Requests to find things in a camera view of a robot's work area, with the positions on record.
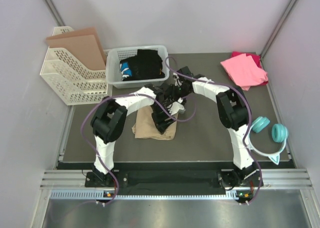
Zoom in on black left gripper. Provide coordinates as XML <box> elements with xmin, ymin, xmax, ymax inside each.
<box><xmin>150</xmin><ymin>104</ymin><xmax>176</xmax><ymax>135</ymax></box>

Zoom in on beige t shirt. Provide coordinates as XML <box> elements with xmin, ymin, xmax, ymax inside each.
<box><xmin>132</xmin><ymin>106</ymin><xmax>177</xmax><ymax>140</ymax></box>

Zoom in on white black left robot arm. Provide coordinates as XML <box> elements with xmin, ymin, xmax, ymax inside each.
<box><xmin>90</xmin><ymin>84</ymin><xmax>184</xmax><ymax>186</ymax></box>

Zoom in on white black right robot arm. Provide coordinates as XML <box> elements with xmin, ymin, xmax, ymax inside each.
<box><xmin>173</xmin><ymin>67</ymin><xmax>256</xmax><ymax>187</ymax></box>

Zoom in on black t shirt in basket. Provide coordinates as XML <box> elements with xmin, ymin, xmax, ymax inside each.
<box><xmin>120</xmin><ymin>49</ymin><xmax>165</xmax><ymax>81</ymax></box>

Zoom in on pink folded t shirt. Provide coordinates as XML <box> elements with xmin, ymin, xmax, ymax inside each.
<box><xmin>220</xmin><ymin>54</ymin><xmax>267</xmax><ymax>91</ymax></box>

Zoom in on blue white t shirt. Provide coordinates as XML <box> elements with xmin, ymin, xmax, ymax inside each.
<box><xmin>120</xmin><ymin>62</ymin><xmax>132</xmax><ymax>80</ymax></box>

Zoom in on white plastic laundry basket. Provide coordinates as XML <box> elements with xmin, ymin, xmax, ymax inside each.
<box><xmin>105</xmin><ymin>45</ymin><xmax>170</xmax><ymax>89</ymax></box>

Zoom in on magenta folded t shirt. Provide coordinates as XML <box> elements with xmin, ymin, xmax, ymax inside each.
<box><xmin>230</xmin><ymin>51</ymin><xmax>269</xmax><ymax>86</ymax></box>

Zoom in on white mesh file organizer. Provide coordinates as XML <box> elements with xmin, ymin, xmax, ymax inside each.
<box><xmin>40</xmin><ymin>26</ymin><xmax>108</xmax><ymax>105</ymax></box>

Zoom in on teal cat ear headphones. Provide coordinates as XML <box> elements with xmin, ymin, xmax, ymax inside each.
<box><xmin>248</xmin><ymin>116</ymin><xmax>289</xmax><ymax>165</ymax></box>

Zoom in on brown paper folder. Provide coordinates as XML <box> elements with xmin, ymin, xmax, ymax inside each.
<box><xmin>45</xmin><ymin>27</ymin><xmax>107</xmax><ymax>71</ymax></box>

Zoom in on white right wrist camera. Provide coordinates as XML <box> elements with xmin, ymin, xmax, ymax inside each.
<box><xmin>172</xmin><ymin>73</ymin><xmax>185</xmax><ymax>87</ymax></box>

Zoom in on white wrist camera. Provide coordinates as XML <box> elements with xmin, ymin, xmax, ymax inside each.
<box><xmin>172</xmin><ymin>73</ymin><xmax>185</xmax><ymax>87</ymax></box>
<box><xmin>167</xmin><ymin>98</ymin><xmax>186</xmax><ymax>116</ymax></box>

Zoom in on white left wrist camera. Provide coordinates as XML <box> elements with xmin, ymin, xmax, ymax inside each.
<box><xmin>167</xmin><ymin>98</ymin><xmax>186</xmax><ymax>116</ymax></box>

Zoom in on grey slotted cable duct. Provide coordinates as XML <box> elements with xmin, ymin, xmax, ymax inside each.
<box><xmin>50</xmin><ymin>189</ymin><xmax>249</xmax><ymax>200</ymax></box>

